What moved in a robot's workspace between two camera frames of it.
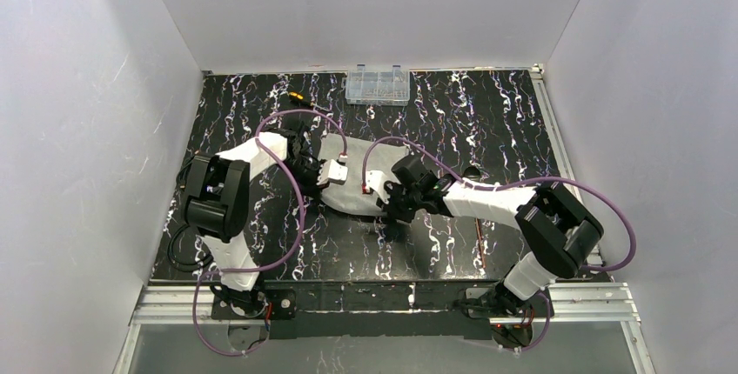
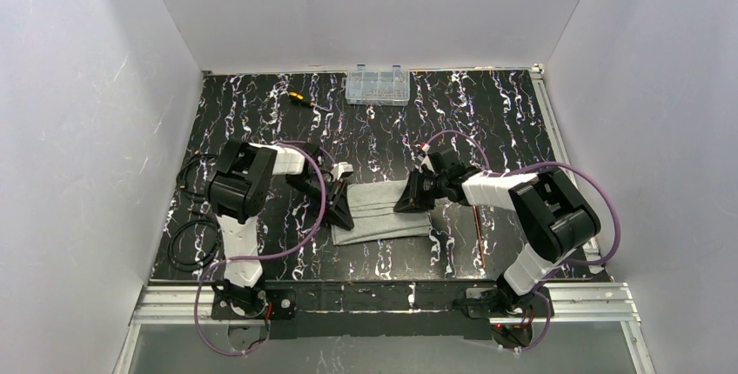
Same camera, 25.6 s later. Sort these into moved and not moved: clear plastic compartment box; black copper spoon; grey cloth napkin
Moved: grey cloth napkin
Not moved: black copper spoon; clear plastic compartment box
